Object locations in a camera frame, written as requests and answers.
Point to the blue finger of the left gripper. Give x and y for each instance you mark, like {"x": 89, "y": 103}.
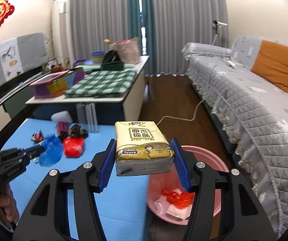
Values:
{"x": 33, "y": 152}

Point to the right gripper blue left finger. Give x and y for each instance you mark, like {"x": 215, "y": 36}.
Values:
{"x": 107, "y": 162}

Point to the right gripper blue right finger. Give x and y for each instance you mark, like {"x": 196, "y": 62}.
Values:
{"x": 180, "y": 165}

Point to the black red snack wrapper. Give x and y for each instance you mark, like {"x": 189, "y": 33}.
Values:
{"x": 37, "y": 137}

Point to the blue plastic bag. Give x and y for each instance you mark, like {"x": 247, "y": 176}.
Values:
{"x": 53, "y": 151}

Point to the yellow tissue pack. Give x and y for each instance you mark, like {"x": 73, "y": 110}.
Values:
{"x": 141, "y": 149}

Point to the red plastic bag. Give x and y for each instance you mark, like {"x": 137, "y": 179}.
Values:
{"x": 179, "y": 200}

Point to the white foam net roll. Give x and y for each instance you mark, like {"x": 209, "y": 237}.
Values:
{"x": 62, "y": 116}

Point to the clear plastic tube bundle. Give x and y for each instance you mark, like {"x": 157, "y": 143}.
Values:
{"x": 87, "y": 117}

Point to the white paper carton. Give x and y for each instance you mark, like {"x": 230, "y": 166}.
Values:
{"x": 176, "y": 210}

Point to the left hand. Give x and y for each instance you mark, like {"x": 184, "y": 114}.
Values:
{"x": 8, "y": 206}

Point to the pink plastic basin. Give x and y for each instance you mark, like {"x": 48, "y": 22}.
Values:
{"x": 170, "y": 181}

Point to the blue table mat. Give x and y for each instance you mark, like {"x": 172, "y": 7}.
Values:
{"x": 64, "y": 203}

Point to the dark tv cabinet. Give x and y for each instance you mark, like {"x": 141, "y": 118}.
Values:
{"x": 15, "y": 93}

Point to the white dark coffee table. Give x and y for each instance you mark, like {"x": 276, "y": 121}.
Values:
{"x": 125, "y": 107}

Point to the colourful storage box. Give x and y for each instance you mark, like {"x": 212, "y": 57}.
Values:
{"x": 53, "y": 85}

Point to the green checkered cloth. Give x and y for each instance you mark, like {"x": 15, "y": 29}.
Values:
{"x": 103, "y": 84}

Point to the brown plush toy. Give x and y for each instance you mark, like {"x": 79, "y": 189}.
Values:
{"x": 57, "y": 68}

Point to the grey quilted sofa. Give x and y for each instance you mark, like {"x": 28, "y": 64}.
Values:
{"x": 253, "y": 113}

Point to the grey covered television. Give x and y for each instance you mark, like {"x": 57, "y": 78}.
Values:
{"x": 21, "y": 54}

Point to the dark green tray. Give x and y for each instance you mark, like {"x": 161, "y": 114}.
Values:
{"x": 113, "y": 66}

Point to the stacked plastic bowls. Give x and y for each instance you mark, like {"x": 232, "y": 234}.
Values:
{"x": 98, "y": 56}

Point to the black hat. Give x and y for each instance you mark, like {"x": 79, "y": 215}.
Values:
{"x": 111, "y": 56}

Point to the pink lace basket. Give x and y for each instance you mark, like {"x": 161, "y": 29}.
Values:
{"x": 128, "y": 50}

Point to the white floor air conditioner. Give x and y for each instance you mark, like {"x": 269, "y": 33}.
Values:
{"x": 62, "y": 33}

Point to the orange cushion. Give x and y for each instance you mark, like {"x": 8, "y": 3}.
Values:
{"x": 271, "y": 64}

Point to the grey curtains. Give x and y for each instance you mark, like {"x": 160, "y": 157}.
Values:
{"x": 177, "y": 22}

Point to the teal curtain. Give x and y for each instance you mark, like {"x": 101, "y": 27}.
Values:
{"x": 141, "y": 15}

